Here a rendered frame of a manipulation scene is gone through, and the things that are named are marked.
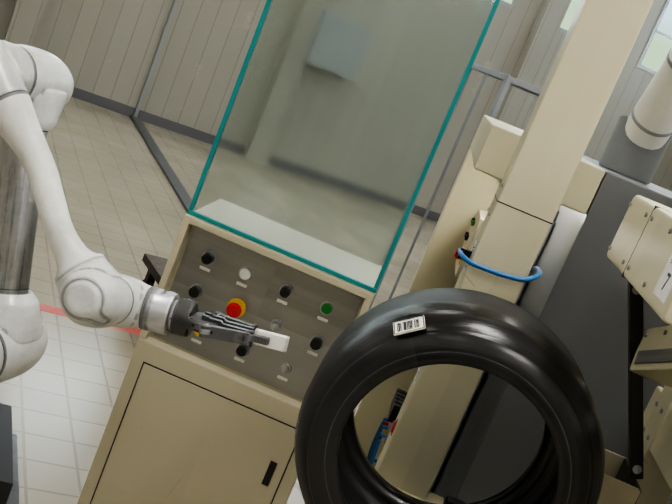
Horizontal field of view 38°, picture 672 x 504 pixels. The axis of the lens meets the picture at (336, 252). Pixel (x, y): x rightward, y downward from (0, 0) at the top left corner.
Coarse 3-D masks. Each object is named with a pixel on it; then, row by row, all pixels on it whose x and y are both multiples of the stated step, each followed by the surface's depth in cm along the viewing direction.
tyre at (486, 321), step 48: (384, 336) 183; (432, 336) 180; (480, 336) 180; (528, 336) 182; (336, 384) 184; (528, 384) 179; (576, 384) 182; (336, 432) 185; (576, 432) 180; (336, 480) 186; (384, 480) 218; (528, 480) 212; (576, 480) 181
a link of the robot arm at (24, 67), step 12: (0, 48) 203; (12, 48) 206; (0, 60) 201; (12, 60) 204; (24, 60) 207; (0, 72) 200; (12, 72) 202; (24, 72) 206; (0, 84) 199; (12, 84) 200; (24, 84) 205; (0, 96) 199
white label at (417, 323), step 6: (414, 318) 183; (420, 318) 182; (396, 324) 183; (402, 324) 183; (408, 324) 182; (414, 324) 181; (420, 324) 181; (396, 330) 182; (402, 330) 181; (408, 330) 180; (414, 330) 180
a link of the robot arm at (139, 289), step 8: (128, 280) 194; (136, 280) 197; (136, 288) 194; (144, 288) 197; (136, 296) 193; (144, 296) 195; (136, 304) 194; (136, 312) 195; (128, 320) 194; (136, 320) 196
